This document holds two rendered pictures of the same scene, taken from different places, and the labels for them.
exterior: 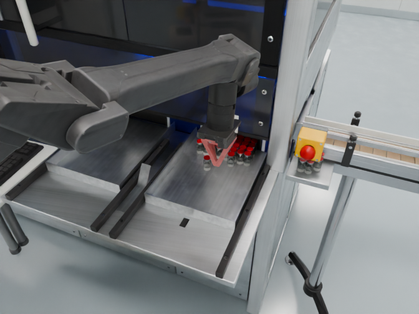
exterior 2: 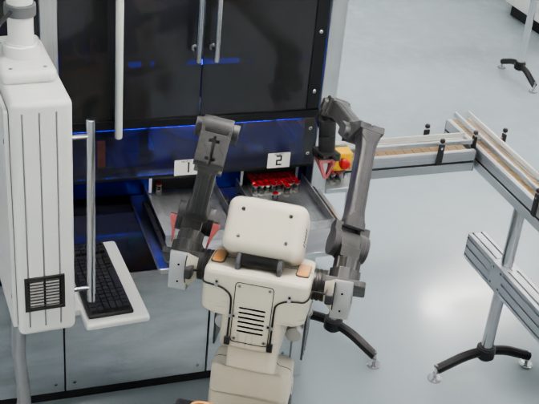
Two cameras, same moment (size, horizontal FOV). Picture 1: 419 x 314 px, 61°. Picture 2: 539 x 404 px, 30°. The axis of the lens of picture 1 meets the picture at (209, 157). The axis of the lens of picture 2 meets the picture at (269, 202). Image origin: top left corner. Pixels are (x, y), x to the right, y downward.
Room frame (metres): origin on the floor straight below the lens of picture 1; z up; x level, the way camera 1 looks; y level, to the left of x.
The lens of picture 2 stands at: (-1.43, 2.17, 2.67)
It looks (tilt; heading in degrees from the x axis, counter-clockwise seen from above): 30 degrees down; 316
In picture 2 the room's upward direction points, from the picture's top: 6 degrees clockwise
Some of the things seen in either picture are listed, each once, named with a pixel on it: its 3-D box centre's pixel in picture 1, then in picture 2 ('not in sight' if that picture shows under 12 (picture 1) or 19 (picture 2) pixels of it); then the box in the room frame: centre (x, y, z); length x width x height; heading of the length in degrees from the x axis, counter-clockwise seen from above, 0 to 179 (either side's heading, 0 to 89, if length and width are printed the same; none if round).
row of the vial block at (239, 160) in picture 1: (222, 152); (276, 188); (0.87, -0.04, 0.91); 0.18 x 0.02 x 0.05; 67
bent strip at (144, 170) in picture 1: (134, 187); not in sight; (0.71, 0.21, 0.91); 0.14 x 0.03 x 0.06; 156
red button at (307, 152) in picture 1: (307, 152); (344, 163); (0.76, -0.27, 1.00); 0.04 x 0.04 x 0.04; 67
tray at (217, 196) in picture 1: (212, 171); (283, 202); (0.79, -0.01, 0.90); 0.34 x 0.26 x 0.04; 157
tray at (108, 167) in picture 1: (115, 144); (191, 210); (0.92, 0.30, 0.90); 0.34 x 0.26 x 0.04; 157
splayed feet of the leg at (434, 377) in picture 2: not in sight; (484, 359); (0.37, -0.87, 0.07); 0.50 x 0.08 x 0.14; 67
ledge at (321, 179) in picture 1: (310, 168); (335, 181); (0.84, -0.32, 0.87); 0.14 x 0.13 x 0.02; 157
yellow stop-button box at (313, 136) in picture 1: (310, 142); (339, 157); (0.80, -0.29, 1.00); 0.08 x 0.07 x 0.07; 157
